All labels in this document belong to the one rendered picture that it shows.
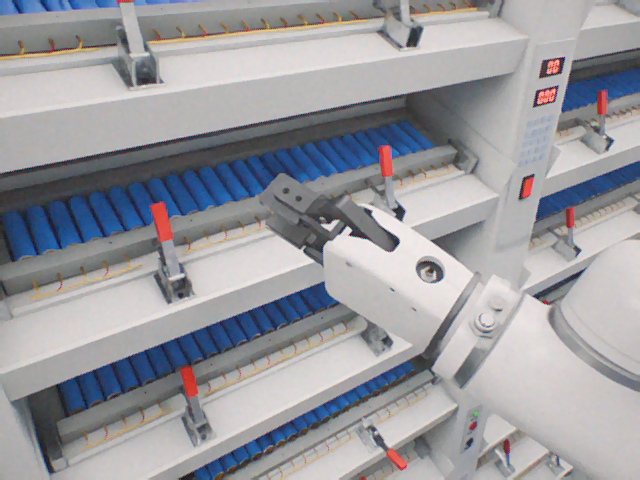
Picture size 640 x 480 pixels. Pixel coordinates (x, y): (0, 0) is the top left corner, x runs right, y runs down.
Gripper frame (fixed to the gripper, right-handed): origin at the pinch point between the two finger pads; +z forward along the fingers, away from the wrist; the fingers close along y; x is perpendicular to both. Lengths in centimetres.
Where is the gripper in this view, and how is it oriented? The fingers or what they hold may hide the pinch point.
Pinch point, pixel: (291, 212)
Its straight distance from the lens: 43.8
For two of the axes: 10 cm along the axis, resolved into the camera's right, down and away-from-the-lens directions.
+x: 6.0, -7.3, 3.4
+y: 0.3, 4.5, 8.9
